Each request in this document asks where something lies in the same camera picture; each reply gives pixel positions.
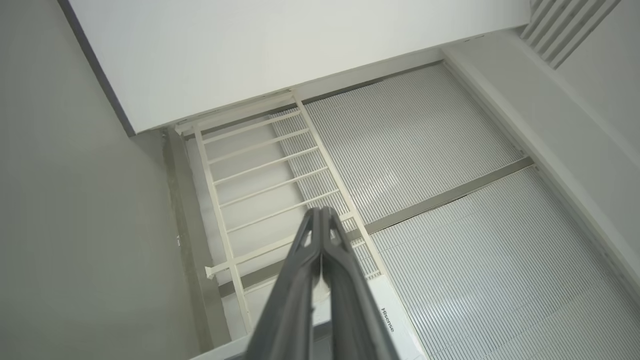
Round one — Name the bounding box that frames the white metal railing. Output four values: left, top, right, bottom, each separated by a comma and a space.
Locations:
175, 90, 386, 333

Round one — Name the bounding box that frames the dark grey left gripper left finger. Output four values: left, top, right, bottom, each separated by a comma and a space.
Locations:
245, 207, 323, 360

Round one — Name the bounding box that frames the white washing machine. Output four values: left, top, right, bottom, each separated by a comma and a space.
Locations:
190, 274, 428, 360

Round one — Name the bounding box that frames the white slatted wall grille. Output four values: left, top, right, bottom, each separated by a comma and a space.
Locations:
520, 0, 621, 70

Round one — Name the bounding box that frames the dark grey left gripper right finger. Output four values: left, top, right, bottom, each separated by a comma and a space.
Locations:
320, 206, 401, 360

